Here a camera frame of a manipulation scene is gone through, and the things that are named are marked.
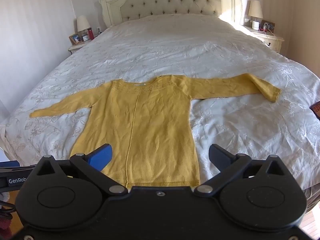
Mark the cream table lamp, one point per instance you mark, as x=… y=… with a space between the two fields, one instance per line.
x=255 y=8
x=83 y=22

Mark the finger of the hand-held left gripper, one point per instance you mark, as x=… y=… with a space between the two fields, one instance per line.
x=10 y=169

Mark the cream nightstand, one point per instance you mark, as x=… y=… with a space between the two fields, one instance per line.
x=272 y=41
x=75 y=47

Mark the red bottle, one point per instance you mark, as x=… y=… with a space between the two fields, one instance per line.
x=90 y=33

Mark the dark photo frame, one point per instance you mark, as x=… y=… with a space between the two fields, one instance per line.
x=269 y=24

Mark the dark red knitted cloth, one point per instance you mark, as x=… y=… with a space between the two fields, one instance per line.
x=4 y=225

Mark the wooden photo frame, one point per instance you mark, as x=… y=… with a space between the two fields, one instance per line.
x=75 y=39

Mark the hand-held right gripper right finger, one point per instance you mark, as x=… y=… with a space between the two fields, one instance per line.
x=217 y=155

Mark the orange patterned object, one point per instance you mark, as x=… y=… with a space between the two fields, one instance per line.
x=316 y=110

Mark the small alarm clock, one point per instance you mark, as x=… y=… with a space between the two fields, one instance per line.
x=85 y=38

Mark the yellow knitted sweater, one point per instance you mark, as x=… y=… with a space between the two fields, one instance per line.
x=150 y=130

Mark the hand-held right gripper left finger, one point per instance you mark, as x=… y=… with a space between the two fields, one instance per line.
x=102 y=158

